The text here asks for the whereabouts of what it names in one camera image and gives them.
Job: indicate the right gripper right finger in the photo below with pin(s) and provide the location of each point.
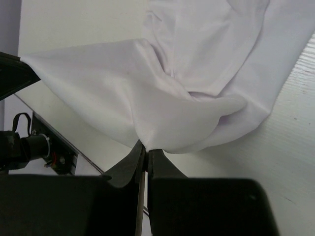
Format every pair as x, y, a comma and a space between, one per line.
183, 206

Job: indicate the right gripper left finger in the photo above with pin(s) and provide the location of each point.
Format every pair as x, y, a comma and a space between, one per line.
110, 204

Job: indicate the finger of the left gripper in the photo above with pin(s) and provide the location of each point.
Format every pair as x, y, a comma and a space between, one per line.
14, 75

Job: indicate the white t shirt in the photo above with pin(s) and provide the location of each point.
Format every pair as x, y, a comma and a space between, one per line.
204, 73

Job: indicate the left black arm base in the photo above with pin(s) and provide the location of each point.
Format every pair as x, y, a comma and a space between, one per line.
16, 152

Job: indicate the metal table edge rail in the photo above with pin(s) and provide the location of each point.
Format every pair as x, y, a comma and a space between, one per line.
64, 159

